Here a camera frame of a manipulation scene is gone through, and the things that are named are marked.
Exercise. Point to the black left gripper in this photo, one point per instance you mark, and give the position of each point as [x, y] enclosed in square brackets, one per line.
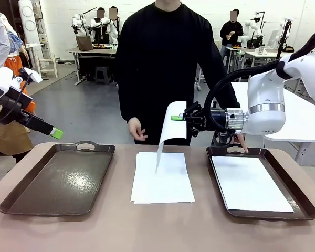
[11, 107]

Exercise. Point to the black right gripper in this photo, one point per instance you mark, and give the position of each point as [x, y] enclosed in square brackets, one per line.
[215, 119]

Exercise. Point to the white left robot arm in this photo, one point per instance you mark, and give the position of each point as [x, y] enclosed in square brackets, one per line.
[0, 78]

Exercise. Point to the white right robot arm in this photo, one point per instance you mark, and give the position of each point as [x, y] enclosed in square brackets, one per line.
[265, 89]

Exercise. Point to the person's left forearm black sleeve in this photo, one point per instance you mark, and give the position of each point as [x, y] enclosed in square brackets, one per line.
[225, 92]

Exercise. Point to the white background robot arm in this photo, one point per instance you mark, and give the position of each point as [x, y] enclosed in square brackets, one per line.
[111, 27]
[281, 27]
[78, 26]
[249, 26]

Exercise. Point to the person's right forearm black sleeve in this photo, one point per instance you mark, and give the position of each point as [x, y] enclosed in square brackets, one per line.
[128, 99]

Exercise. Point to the person's left hand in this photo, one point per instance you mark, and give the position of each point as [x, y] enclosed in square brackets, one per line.
[242, 143]

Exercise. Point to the person's right hand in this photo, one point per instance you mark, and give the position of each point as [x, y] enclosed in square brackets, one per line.
[136, 130]

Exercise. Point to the black stool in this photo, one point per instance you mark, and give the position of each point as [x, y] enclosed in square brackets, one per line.
[219, 139]

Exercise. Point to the white rolling table base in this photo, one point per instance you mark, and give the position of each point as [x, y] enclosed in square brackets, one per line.
[201, 78]

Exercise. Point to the light wooden step stool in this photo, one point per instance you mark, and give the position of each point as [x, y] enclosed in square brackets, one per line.
[48, 65]

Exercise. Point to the dark brown plastic tray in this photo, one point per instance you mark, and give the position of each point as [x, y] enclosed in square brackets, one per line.
[60, 181]
[284, 183]

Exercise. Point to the person in black sweater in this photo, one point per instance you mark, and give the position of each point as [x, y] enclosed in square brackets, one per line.
[162, 52]

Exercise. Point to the small white side table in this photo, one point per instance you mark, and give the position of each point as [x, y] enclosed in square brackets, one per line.
[32, 46]

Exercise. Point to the grey plastic stool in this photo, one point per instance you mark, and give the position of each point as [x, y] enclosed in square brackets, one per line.
[103, 74]

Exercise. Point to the white background work table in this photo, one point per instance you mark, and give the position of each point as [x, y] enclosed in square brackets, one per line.
[252, 53]

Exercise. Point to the brown tote bag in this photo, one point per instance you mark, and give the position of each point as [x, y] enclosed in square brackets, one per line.
[84, 43]

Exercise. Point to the brown background work table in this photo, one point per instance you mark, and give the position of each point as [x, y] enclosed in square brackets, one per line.
[99, 51]

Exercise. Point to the background person black jacket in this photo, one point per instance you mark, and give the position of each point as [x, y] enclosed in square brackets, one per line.
[232, 30]

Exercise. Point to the white tower air conditioner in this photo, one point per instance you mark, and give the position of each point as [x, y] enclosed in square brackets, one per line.
[29, 21]

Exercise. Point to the white computer monitor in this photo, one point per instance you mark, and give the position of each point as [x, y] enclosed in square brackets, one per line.
[273, 38]

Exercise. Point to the black tripod stand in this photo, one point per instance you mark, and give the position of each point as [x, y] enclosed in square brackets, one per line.
[283, 39]

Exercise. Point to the background person dark clothes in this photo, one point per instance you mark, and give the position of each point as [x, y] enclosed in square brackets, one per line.
[113, 11]
[101, 12]

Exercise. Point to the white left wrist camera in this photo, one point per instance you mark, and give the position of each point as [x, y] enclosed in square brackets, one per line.
[34, 75]

